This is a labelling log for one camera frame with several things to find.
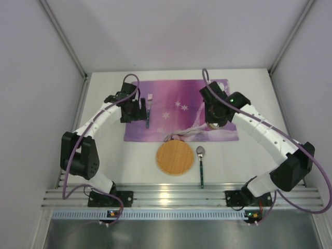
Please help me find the fork with green handle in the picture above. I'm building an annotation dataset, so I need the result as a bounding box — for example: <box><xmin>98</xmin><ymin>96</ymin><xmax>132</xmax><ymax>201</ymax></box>
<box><xmin>146</xmin><ymin>93</ymin><xmax>153</xmax><ymax>129</ymax></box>

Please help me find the metal cup with wood band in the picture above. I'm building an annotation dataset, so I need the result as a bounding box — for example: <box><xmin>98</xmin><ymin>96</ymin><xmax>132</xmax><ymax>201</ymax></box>
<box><xmin>207</xmin><ymin>123</ymin><xmax>220</xmax><ymax>130</ymax></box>

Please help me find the purple printed placemat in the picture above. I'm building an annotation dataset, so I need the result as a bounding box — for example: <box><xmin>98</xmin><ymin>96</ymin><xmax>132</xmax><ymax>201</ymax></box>
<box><xmin>123</xmin><ymin>79</ymin><xmax>239</xmax><ymax>142</ymax></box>

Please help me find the spoon with green handle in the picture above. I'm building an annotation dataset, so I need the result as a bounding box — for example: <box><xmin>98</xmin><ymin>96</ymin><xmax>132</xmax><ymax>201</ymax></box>
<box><xmin>196</xmin><ymin>146</ymin><xmax>205</xmax><ymax>189</ymax></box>

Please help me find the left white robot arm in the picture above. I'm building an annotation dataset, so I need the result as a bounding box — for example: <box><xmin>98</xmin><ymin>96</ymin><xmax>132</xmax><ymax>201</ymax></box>
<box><xmin>60</xmin><ymin>81</ymin><xmax>147</xmax><ymax>199</ymax></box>

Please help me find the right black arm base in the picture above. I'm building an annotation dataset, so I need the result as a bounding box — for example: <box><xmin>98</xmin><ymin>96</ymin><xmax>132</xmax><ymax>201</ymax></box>
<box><xmin>225</xmin><ymin>190</ymin><xmax>272</xmax><ymax>208</ymax></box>

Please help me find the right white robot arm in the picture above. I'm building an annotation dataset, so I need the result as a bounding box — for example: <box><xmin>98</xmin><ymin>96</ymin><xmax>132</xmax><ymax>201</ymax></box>
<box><xmin>200</xmin><ymin>81</ymin><xmax>315</xmax><ymax>204</ymax></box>

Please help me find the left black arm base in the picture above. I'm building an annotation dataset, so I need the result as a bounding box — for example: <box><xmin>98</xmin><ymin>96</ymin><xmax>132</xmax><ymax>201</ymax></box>
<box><xmin>87</xmin><ymin>191</ymin><xmax>134</xmax><ymax>208</ymax></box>

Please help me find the round woven wicker plate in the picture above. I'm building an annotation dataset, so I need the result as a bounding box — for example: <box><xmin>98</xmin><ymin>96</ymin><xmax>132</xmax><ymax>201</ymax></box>
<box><xmin>156</xmin><ymin>140</ymin><xmax>194</xmax><ymax>176</ymax></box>

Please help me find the left aluminium frame post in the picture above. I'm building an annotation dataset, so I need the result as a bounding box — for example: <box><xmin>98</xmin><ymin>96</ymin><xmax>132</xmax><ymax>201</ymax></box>
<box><xmin>38</xmin><ymin>0</ymin><xmax>88</xmax><ymax>77</ymax></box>

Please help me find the aluminium frame post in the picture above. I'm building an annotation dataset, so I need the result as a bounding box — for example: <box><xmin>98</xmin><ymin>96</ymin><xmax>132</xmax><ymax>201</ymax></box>
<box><xmin>38</xmin><ymin>0</ymin><xmax>88</xmax><ymax>77</ymax></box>
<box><xmin>268</xmin><ymin>0</ymin><xmax>319</xmax><ymax>75</ymax></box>

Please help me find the aluminium mounting rail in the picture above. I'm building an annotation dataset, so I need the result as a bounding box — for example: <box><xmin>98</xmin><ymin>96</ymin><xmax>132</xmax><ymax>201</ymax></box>
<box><xmin>41</xmin><ymin>184</ymin><xmax>323</xmax><ymax>210</ymax></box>

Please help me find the perforated grey cable duct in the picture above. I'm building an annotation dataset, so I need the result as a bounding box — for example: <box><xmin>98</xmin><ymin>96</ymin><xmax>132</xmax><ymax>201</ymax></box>
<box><xmin>52</xmin><ymin>210</ymin><xmax>262</xmax><ymax>220</ymax></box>

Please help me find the right aluminium frame post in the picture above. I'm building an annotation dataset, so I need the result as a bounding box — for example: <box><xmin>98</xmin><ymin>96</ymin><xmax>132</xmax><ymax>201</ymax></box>
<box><xmin>268</xmin><ymin>0</ymin><xmax>319</xmax><ymax>75</ymax></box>

